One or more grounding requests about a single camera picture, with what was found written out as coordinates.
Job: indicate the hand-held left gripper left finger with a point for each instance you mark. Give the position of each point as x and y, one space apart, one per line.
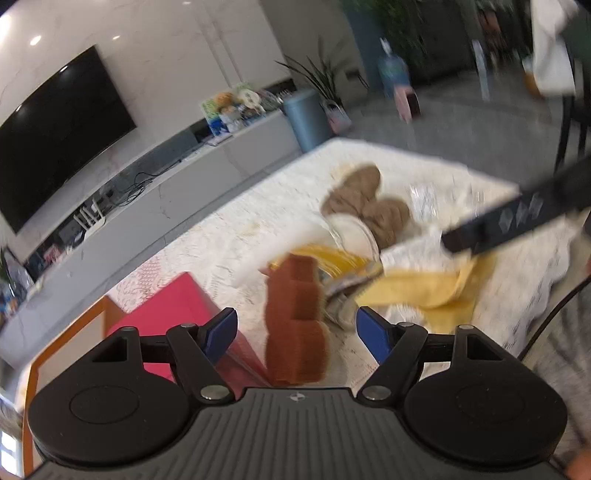
220 334

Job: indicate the black flat television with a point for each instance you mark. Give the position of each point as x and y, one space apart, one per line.
60 138

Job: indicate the brown knit block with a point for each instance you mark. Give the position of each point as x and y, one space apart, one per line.
295 323

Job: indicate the climbing green plant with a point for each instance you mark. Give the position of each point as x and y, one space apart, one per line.
401 27

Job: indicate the pink small heater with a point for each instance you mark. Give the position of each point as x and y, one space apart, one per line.
408 104

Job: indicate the tan chunky yarn bundle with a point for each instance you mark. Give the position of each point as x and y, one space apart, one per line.
364 203

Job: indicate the clear plastic wrapper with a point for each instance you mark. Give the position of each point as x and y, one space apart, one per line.
422 201

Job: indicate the grey patterned cloth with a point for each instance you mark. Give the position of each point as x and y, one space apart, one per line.
344 300

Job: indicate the blue water jug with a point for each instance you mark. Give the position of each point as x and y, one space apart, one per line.
393 69

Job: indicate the green picture card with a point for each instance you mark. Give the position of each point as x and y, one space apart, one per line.
208 110

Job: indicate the orange cardboard box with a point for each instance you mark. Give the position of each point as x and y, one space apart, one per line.
113 310

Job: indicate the red box lid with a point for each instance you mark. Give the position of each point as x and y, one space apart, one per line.
184 314

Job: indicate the white hanging garment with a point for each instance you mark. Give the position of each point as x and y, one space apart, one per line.
551 50

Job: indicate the blue trash bin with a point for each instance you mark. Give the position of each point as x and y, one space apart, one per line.
307 122

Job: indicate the teddy bear bouquet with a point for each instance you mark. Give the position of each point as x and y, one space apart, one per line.
226 108

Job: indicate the snack bags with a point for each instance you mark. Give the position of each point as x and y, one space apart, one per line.
11 295

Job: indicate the dark chair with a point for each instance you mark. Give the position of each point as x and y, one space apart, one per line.
564 138

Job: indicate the white round fan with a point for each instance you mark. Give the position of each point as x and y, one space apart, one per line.
251 99

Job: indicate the white lace tablecloth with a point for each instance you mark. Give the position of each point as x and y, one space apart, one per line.
258 221

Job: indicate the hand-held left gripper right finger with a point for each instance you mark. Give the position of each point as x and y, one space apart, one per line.
373 334

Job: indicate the white television console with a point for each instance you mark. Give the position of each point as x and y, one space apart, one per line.
207 170

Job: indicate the person's grey striped clothing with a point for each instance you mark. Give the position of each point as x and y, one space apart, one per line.
561 369

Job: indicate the pink gift bag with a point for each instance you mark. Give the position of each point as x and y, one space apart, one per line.
337 117

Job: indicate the dark cabinet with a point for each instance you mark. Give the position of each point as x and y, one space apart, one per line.
461 37

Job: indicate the green potted plant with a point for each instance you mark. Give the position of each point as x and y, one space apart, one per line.
323 78

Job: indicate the pale yellow cloth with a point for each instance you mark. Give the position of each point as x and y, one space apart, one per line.
415 288

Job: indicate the white fluffy cloth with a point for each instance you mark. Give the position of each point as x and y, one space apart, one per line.
353 235

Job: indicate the white router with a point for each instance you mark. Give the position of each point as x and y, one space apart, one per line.
94 225

